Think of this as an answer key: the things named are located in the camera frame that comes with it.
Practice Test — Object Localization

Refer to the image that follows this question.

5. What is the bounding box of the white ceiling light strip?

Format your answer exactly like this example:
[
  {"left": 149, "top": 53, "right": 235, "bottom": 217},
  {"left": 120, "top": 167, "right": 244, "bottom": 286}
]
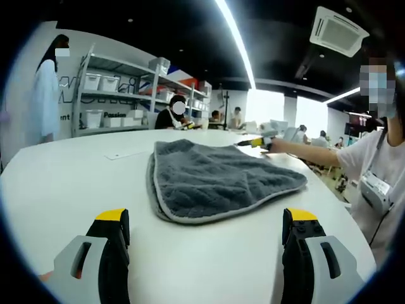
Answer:
[
  {"left": 214, "top": 0, "right": 257, "bottom": 90},
  {"left": 325, "top": 86, "right": 362, "bottom": 105}
]

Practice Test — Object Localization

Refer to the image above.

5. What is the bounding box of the group of white storage boxes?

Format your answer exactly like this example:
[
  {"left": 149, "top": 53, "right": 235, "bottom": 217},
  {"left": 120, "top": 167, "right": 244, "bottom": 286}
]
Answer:
[{"left": 84, "top": 56, "right": 212, "bottom": 130}]

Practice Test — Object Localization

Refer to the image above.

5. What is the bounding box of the ceiling air conditioner unit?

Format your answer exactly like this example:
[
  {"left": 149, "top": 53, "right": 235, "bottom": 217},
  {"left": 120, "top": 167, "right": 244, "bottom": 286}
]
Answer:
[{"left": 308, "top": 4, "right": 371, "bottom": 58}]

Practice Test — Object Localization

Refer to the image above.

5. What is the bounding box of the person's right hand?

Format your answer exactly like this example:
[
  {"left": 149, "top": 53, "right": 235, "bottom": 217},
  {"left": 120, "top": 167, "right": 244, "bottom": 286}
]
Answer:
[{"left": 267, "top": 137, "right": 289, "bottom": 155}]

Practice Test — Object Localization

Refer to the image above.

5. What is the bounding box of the white power strip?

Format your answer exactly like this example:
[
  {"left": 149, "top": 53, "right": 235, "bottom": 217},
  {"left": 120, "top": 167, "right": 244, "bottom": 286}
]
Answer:
[{"left": 104, "top": 151, "right": 150, "bottom": 161}]

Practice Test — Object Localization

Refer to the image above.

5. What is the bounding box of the person's white shirt torso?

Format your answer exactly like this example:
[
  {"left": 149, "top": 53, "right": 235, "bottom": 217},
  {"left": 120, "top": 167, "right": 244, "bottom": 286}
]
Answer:
[{"left": 336, "top": 116, "right": 405, "bottom": 267}]

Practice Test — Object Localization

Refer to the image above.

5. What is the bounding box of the chest device cable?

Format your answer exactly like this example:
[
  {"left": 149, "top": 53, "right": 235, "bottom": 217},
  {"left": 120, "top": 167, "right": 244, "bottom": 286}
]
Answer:
[{"left": 368, "top": 205, "right": 394, "bottom": 247}]

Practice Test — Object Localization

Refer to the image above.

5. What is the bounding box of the grey lanyard strap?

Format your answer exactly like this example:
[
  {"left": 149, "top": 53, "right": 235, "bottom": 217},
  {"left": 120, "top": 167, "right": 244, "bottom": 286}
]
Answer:
[{"left": 366, "top": 129, "right": 389, "bottom": 179}]

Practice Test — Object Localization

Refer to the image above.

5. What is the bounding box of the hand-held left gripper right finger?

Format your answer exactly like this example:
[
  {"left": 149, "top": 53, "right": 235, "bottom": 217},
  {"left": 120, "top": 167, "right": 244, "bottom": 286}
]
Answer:
[{"left": 281, "top": 206, "right": 368, "bottom": 304}]

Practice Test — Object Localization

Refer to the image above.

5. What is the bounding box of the grey metal storage shelf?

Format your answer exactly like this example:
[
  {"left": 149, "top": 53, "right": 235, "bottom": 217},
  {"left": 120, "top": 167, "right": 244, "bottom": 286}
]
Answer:
[{"left": 71, "top": 43, "right": 213, "bottom": 138}]

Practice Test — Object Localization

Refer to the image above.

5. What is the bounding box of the black tripod stand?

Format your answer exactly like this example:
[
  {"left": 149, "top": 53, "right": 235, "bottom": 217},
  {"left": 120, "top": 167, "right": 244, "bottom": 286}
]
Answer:
[{"left": 220, "top": 90, "right": 231, "bottom": 130}]

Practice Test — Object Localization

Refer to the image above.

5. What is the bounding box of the grey chest device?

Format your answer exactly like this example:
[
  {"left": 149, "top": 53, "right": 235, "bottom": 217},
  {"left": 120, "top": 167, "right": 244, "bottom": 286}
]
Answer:
[{"left": 358, "top": 170, "right": 396, "bottom": 210}]

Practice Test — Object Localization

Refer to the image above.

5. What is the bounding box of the white table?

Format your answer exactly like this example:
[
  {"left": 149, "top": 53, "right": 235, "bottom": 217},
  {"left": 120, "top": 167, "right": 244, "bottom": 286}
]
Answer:
[{"left": 0, "top": 127, "right": 378, "bottom": 304}]

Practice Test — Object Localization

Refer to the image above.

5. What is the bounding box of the grey towel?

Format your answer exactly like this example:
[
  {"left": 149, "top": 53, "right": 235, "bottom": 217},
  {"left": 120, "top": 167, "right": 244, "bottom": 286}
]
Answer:
[{"left": 146, "top": 138, "right": 309, "bottom": 225}]

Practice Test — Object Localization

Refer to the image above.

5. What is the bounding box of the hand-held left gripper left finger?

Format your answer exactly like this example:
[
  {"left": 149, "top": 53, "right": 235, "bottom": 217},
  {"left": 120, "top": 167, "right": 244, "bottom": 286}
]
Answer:
[{"left": 51, "top": 207, "right": 131, "bottom": 304}]

